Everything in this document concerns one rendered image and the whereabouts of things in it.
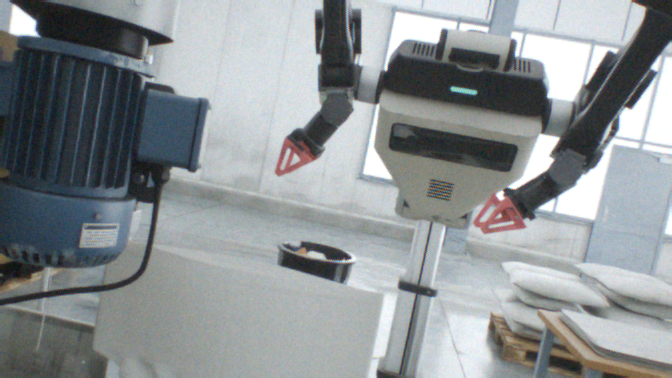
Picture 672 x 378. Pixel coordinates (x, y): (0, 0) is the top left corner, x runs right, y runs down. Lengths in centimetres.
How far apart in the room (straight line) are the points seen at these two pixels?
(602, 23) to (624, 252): 345
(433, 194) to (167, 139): 92
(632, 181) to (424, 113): 834
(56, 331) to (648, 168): 890
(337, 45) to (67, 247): 65
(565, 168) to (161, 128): 72
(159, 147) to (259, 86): 861
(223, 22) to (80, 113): 897
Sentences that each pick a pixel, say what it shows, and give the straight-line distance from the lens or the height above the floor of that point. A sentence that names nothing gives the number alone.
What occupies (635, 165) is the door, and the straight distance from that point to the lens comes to 960.
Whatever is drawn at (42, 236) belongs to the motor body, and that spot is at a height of 112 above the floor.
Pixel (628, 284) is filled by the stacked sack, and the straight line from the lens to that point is 446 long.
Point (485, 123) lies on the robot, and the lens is 135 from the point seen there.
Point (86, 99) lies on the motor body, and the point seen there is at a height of 128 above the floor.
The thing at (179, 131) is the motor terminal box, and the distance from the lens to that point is 69.
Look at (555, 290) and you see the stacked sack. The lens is 433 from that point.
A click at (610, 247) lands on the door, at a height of 56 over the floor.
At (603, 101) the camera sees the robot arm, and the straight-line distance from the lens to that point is 109.
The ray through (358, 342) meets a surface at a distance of 99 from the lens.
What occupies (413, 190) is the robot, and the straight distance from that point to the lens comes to 147.
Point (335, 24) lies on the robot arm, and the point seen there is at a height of 150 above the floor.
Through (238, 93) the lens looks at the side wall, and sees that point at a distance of 936.
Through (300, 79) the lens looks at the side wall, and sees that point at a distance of 917.
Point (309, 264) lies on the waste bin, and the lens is 312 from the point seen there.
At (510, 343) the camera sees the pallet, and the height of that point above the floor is 13.
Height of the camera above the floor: 128
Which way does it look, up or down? 4 degrees down
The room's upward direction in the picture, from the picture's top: 11 degrees clockwise
